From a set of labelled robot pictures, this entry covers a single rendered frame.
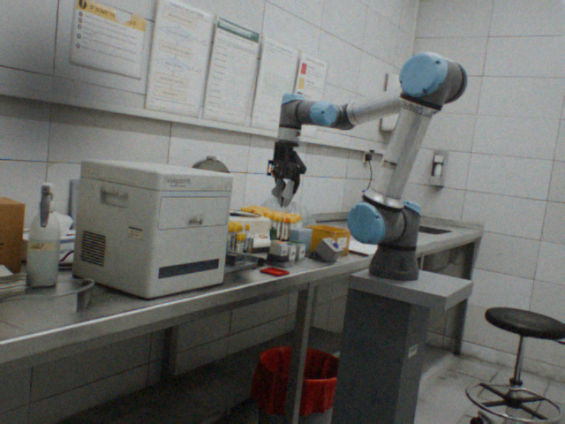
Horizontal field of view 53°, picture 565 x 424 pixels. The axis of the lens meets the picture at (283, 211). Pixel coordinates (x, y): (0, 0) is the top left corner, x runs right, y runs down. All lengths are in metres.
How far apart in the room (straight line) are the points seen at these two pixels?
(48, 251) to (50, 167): 0.54
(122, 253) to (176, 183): 0.21
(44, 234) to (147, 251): 0.24
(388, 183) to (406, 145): 0.11
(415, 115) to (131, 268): 0.81
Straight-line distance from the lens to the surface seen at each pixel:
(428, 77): 1.50
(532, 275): 4.06
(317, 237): 2.16
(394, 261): 1.69
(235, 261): 1.59
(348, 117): 1.81
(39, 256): 1.41
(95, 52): 1.99
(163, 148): 2.21
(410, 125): 1.53
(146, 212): 1.32
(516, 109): 4.08
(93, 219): 1.45
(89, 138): 1.98
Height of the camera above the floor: 1.25
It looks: 6 degrees down
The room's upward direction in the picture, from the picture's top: 7 degrees clockwise
